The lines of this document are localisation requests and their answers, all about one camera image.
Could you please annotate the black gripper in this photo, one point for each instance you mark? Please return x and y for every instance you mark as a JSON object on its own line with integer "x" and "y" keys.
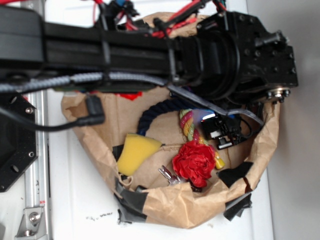
{"x": 226, "y": 130}

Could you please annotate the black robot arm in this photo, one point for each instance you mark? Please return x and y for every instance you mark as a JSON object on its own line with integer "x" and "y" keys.
{"x": 231, "y": 61}

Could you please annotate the red crumpled paper flower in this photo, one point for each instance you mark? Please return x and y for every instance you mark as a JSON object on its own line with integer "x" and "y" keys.
{"x": 195, "y": 162}

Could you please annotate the brown paper bag basket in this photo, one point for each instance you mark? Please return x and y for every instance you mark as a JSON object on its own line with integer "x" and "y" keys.
{"x": 146, "y": 196}

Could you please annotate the bunch of metal keys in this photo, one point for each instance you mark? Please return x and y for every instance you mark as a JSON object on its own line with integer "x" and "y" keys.
{"x": 172, "y": 179}

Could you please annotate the yellow sponge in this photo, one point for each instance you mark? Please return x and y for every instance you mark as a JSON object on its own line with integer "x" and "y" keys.
{"x": 136, "y": 150}

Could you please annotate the aluminium extrusion rail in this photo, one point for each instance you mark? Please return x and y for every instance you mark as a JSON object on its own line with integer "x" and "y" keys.
{"x": 36, "y": 221}

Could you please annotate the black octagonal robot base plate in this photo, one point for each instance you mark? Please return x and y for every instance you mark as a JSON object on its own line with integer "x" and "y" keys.
{"x": 18, "y": 146}

